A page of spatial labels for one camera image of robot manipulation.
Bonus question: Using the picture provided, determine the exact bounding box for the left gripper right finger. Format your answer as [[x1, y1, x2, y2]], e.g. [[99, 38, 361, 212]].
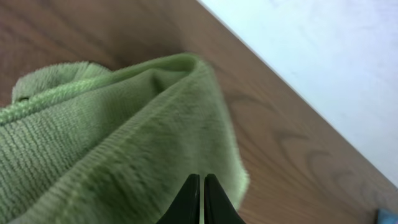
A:
[[204, 174, 246, 224]]

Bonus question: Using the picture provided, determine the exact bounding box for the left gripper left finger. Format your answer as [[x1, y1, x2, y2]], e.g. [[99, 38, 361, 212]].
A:
[[157, 174, 200, 224]]

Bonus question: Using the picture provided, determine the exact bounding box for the light green microfiber cloth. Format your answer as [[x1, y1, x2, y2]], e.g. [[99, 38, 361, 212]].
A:
[[1, 54, 249, 223]]

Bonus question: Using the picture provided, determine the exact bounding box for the crumpled blue cloth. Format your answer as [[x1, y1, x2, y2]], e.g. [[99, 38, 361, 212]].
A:
[[376, 209, 398, 224]]

